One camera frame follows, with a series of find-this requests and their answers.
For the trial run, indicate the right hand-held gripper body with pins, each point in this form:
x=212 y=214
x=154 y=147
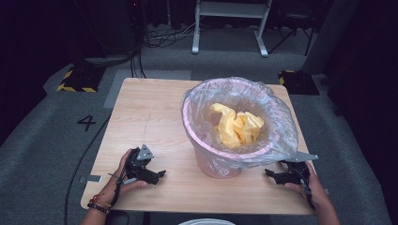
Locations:
x=297 y=170

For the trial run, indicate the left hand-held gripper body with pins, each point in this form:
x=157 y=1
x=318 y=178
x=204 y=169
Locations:
x=137 y=162

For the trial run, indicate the pink bin with plastic liner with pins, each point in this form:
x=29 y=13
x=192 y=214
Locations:
x=200 y=125

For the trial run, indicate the person's right hand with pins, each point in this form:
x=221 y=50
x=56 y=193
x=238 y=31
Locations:
x=317 y=192

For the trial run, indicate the person's left hand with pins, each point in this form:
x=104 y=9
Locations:
x=114 y=186

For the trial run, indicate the grey tape strip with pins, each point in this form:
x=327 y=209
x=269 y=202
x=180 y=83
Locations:
x=92 y=178

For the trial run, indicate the black rounded object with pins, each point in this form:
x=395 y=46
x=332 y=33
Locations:
x=117 y=218

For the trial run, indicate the crumpled yellow paper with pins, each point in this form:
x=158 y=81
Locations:
x=239 y=128

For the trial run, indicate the white round object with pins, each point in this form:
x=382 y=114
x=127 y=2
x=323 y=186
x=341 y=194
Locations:
x=206 y=222

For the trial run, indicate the grey floor mat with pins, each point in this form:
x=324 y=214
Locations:
x=125 y=87

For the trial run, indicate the black folding stand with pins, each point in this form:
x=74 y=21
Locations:
x=294 y=31

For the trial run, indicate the grey slanted pillar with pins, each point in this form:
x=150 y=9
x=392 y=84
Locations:
x=331 y=34

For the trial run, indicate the black yellow striped base plate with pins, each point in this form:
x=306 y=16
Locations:
x=298 y=82
x=81 y=79

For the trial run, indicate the white metal stand frame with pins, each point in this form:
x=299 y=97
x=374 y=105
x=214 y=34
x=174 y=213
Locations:
x=230 y=9

